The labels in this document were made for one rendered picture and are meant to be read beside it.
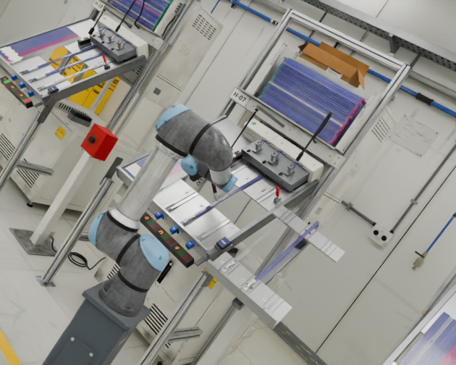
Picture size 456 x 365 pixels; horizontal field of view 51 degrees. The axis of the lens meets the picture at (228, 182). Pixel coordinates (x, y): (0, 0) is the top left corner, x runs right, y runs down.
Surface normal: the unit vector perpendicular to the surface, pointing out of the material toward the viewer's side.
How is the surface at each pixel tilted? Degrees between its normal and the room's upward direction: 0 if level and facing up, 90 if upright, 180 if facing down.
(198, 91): 90
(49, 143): 90
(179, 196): 44
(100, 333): 90
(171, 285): 90
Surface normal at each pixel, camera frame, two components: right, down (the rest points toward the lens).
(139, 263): -0.18, 0.04
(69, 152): 0.67, 0.54
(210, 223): 0.06, -0.73
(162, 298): -0.49, -0.19
